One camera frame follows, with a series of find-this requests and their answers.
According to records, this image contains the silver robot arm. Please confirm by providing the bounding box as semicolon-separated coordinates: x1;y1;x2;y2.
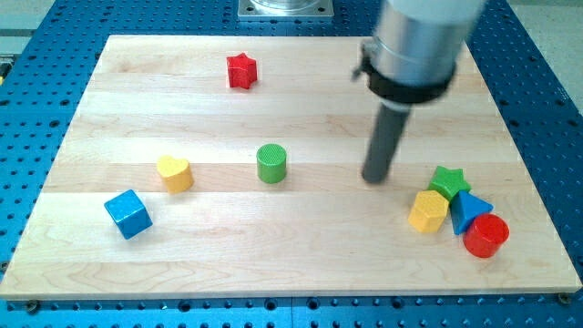
352;0;485;112

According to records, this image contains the yellow hexagon block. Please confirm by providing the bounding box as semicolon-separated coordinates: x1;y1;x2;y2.
408;190;449;233

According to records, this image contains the green cylinder block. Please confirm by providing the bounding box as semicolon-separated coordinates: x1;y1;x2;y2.
256;143;287;184

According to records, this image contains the wooden board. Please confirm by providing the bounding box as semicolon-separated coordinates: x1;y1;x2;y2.
1;36;581;300

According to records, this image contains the red star block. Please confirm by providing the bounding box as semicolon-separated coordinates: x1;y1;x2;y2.
226;53;258;89

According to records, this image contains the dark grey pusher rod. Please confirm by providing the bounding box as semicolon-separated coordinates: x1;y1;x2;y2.
361;104;411;184

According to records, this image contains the yellow heart block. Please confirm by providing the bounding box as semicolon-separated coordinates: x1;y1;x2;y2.
157;155;194;194

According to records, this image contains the green star block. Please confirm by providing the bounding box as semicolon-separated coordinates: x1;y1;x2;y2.
427;166;472;200

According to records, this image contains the blue cube block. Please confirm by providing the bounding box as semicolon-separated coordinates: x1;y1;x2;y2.
104;190;153;240

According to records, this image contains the blue triangle block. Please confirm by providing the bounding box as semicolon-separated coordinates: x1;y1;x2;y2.
450;190;494;235

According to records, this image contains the red cylinder block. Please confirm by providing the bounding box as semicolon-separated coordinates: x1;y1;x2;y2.
463;213;510;258

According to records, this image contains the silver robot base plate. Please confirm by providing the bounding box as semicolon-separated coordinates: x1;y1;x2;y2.
237;0;334;19

